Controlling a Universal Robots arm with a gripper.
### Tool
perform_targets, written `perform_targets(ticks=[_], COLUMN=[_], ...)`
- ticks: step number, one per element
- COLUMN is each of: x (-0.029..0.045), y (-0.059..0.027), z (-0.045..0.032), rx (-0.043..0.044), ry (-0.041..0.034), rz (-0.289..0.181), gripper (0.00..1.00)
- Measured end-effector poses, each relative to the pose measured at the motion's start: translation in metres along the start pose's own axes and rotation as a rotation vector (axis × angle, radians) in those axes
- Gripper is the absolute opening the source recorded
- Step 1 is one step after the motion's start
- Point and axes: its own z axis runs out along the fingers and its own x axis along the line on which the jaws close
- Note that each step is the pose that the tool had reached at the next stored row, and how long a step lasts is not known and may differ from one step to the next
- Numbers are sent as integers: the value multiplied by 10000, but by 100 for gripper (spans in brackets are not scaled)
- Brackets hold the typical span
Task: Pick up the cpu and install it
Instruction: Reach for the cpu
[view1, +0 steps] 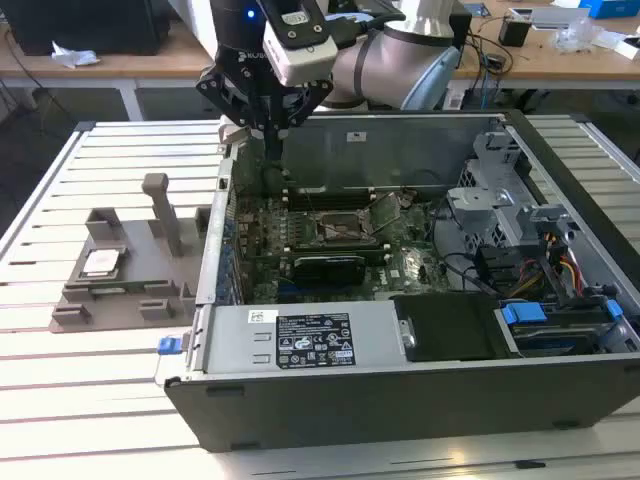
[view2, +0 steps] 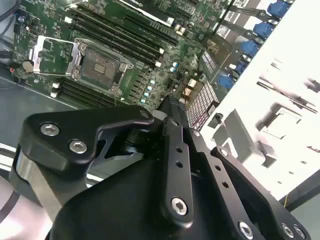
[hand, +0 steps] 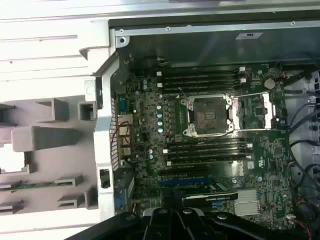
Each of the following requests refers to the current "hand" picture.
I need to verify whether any thin wire locking lever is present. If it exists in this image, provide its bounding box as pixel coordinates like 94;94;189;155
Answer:
196;131;237;145
177;86;188;100

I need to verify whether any silver CPU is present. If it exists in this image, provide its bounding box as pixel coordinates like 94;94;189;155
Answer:
0;144;26;173

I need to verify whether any CPU socket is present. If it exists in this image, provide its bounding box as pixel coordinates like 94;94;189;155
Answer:
180;94;237;139

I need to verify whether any blue expansion slot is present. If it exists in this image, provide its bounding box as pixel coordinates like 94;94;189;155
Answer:
159;178;210;188

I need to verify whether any RAM slot with black clips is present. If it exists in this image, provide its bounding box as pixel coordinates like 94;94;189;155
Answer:
162;83;241;93
167;149;247;161
161;72;241;82
167;138;247;149

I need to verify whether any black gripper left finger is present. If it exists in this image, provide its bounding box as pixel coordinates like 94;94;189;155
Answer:
65;188;179;240

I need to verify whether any silver finned heatsink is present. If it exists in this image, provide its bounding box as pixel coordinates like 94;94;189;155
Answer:
234;189;260;216

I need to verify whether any black and silver PC case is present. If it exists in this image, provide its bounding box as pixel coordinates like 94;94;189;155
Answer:
92;6;320;240

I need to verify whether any black graphics card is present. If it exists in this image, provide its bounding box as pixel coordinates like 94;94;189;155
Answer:
159;188;240;213

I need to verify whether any green motherboard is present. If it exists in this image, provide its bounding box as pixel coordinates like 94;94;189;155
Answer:
115;61;297;231

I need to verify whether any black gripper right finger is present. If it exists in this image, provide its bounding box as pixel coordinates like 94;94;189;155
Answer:
174;189;310;240

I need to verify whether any round coin battery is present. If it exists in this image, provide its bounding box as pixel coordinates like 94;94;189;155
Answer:
264;77;276;90

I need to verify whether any RAM slot with white clips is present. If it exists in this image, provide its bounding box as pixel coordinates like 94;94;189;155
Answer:
156;66;247;77
166;154;253;166
162;143;253;155
156;77;247;88

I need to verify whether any metal socket cover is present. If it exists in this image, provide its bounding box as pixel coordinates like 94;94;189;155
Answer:
224;91;277;131

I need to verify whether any grey parts rack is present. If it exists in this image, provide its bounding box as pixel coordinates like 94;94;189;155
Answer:
0;97;99;216

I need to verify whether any green RAM stick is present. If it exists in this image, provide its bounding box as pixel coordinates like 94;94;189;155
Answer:
0;182;60;192

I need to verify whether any black cable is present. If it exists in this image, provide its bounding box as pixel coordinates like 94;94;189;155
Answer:
287;101;320;191

